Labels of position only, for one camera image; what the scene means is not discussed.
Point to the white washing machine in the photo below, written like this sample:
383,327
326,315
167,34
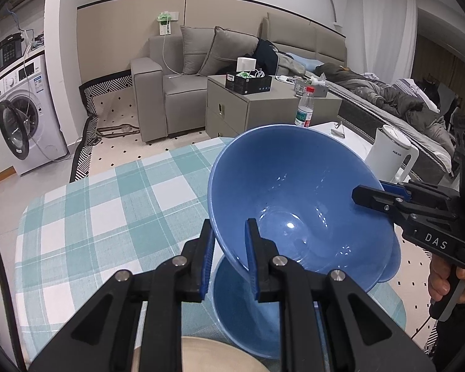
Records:
29,124

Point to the patterned floor mat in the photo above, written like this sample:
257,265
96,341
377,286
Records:
111,135

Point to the grey cushion right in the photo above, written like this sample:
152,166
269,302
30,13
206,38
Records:
226,47

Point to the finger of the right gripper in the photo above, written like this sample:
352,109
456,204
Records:
380,201
396,189

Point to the black pressure cooker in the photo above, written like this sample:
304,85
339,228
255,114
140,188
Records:
10,49

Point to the plastic water bottle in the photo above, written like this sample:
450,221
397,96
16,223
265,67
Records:
305,108

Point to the cream plate small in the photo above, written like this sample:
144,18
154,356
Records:
199,354

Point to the blue bowl front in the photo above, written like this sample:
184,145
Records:
255,327

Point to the grey cushion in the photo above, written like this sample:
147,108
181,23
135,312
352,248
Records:
226,47
196,45

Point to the grey sofa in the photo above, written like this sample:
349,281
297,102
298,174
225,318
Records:
170,82

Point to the green checked tablecloth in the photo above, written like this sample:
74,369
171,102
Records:
74,238

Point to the white electric kettle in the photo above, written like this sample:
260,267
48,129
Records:
392,155

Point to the white marble side table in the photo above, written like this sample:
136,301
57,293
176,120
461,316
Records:
345,136

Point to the black organizer box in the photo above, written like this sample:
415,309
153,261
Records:
247,86

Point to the grey cushion left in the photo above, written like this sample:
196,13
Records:
196,45

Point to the grey side cabinet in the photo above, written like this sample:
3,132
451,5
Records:
229,114

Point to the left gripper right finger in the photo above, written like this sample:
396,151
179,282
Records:
327,322

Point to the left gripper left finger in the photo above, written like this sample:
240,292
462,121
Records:
101,336

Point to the blue bowl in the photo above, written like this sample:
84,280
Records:
255,327
297,184

